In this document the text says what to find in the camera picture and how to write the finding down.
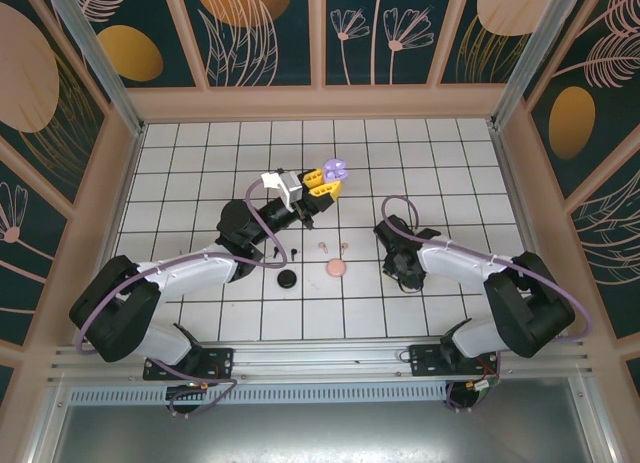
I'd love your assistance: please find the aluminium frame post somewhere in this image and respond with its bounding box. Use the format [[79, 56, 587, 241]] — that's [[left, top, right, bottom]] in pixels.
[[492, 0, 586, 129], [39, 0, 147, 137]]

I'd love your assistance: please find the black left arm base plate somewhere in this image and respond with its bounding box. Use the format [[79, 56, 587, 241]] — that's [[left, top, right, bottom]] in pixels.
[[143, 347, 235, 382]]

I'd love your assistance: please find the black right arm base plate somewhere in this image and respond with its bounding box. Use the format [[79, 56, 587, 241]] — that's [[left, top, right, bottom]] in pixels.
[[409, 343, 501, 379]]

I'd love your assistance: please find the aluminium side rail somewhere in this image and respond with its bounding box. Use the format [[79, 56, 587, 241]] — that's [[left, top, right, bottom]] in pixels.
[[489, 122, 567, 339], [82, 125, 147, 344]]

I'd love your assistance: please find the aluminium mounting rail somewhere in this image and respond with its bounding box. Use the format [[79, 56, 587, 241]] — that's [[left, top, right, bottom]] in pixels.
[[47, 338, 601, 385]]

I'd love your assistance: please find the purple earbud charging case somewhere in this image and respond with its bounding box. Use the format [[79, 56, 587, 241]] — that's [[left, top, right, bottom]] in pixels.
[[322, 157, 350, 185]]

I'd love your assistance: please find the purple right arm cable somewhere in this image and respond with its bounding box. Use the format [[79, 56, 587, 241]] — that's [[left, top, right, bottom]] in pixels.
[[380, 196, 596, 414]]

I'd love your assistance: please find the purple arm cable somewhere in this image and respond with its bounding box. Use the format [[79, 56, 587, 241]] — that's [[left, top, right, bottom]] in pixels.
[[74, 180, 291, 418], [380, 196, 596, 414]]

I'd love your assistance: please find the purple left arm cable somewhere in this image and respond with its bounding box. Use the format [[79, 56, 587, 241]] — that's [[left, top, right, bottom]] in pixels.
[[74, 180, 291, 418]]

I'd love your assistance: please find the grey metal plate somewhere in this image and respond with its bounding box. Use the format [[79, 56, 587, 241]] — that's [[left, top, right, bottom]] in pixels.
[[49, 402, 601, 463]]

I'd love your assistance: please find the slotted grey cable duct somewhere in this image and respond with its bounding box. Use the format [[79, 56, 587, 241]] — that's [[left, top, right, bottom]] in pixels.
[[67, 384, 451, 407]]

